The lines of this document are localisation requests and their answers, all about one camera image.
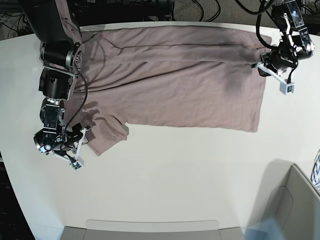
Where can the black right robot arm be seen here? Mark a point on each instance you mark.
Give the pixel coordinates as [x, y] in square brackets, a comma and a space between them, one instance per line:
[61, 53]

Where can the pink T-shirt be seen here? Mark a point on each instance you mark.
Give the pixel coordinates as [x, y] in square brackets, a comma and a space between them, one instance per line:
[172, 75]

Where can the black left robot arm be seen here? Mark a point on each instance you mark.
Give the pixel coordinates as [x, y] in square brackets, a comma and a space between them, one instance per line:
[295, 43]

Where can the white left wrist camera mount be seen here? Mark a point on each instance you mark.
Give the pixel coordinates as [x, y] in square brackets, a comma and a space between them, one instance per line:
[285, 86]

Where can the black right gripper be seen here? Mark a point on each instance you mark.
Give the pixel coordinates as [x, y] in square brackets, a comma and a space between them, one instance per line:
[51, 142]

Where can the grey cardboard box right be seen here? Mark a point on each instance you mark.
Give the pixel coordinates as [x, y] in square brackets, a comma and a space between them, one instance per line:
[296, 207]

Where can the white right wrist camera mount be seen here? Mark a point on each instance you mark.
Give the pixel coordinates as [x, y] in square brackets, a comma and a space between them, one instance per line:
[76, 152]

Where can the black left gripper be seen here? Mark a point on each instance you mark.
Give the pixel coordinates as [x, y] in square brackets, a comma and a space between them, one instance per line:
[272, 60]

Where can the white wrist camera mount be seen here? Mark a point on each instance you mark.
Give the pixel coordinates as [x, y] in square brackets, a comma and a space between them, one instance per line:
[76, 152]
[285, 86]

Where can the blue blurry object bottom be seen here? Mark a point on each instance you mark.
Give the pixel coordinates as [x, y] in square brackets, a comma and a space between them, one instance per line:
[268, 229]

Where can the blue white patterned cloth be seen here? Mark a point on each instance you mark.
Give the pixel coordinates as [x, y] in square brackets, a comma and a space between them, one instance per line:
[315, 174]

